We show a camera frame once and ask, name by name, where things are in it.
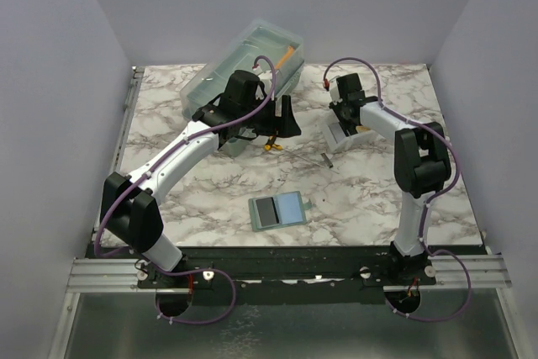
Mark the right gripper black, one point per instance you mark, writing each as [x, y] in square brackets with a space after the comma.
[346, 124]

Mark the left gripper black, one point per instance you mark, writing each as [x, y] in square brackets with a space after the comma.
[285, 125]

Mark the white card tray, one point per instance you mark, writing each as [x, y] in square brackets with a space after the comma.
[337, 141]

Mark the green leather card holder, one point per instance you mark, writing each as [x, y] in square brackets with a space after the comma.
[291, 210]

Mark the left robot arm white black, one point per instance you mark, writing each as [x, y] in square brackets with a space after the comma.
[130, 207]

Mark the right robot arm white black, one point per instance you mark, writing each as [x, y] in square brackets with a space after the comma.
[421, 164]

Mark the yellow black small screwdriver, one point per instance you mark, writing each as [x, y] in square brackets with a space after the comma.
[271, 144]

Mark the small metal clip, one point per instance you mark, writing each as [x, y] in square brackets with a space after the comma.
[327, 160]

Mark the orange tool inside box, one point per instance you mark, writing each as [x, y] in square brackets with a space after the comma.
[289, 52]

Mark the clear plastic storage box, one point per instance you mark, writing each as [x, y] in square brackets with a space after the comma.
[259, 38]

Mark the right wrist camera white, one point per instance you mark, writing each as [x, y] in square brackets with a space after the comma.
[334, 91]

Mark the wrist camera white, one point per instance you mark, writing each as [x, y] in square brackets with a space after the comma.
[334, 91]
[264, 75]

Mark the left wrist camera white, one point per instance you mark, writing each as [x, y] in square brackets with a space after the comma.
[264, 75]

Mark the black front mounting rail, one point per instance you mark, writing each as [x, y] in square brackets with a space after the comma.
[289, 275]

